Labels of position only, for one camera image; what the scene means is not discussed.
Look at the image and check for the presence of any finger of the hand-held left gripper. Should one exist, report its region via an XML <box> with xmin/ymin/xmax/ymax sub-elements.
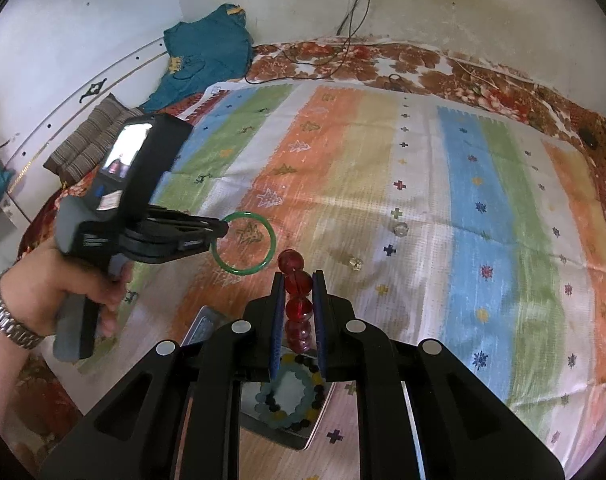
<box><xmin>145</xmin><ymin>207</ymin><xmax>230</xmax><ymax>236</ymax></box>
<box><xmin>125</xmin><ymin>232</ymin><xmax>224</xmax><ymax>264</ymax></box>

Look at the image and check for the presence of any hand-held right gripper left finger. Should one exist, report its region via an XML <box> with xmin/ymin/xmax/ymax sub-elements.
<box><xmin>38</xmin><ymin>271</ymin><xmax>288</xmax><ymax>480</ymax></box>

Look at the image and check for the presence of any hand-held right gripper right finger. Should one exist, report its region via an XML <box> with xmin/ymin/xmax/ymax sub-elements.
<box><xmin>310</xmin><ymin>270</ymin><xmax>566</xmax><ymax>480</ymax></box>

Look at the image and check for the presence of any red bead bracelet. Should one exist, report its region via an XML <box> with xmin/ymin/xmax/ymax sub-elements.
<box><xmin>277</xmin><ymin>249</ymin><xmax>314</xmax><ymax>353</ymax></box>

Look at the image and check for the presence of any green bangle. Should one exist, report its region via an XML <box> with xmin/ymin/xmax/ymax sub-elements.
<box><xmin>212</xmin><ymin>212</ymin><xmax>278</xmax><ymax>276</ymax></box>

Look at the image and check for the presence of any rectangular metal tin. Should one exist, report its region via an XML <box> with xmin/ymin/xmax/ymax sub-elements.
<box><xmin>180</xmin><ymin>306</ymin><xmax>334</xmax><ymax>452</ymax></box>

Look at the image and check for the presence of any person's left hand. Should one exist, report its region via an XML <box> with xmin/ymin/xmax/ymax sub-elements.
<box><xmin>3</xmin><ymin>247</ymin><xmax>134</xmax><ymax>340</ymax></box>

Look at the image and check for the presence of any grey striped cushion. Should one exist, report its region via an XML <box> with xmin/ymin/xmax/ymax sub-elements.
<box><xmin>43</xmin><ymin>92</ymin><xmax>146</xmax><ymax>183</ymax></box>

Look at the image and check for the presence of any white headboard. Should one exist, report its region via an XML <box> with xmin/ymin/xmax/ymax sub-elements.
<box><xmin>0</xmin><ymin>35</ymin><xmax>168</xmax><ymax>241</ymax></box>

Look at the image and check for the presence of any teal embroidered cloth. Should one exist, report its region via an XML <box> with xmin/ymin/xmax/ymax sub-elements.
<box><xmin>143</xmin><ymin>4</ymin><xmax>256</xmax><ymax>113</ymax></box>

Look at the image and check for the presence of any silver wristwatch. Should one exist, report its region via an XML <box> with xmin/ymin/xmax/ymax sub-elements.
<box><xmin>0</xmin><ymin>270</ymin><xmax>44</xmax><ymax>350</ymax></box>

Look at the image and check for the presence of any colourful striped mat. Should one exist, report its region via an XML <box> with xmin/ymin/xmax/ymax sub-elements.
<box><xmin>78</xmin><ymin>80</ymin><xmax>606</xmax><ymax>480</ymax></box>

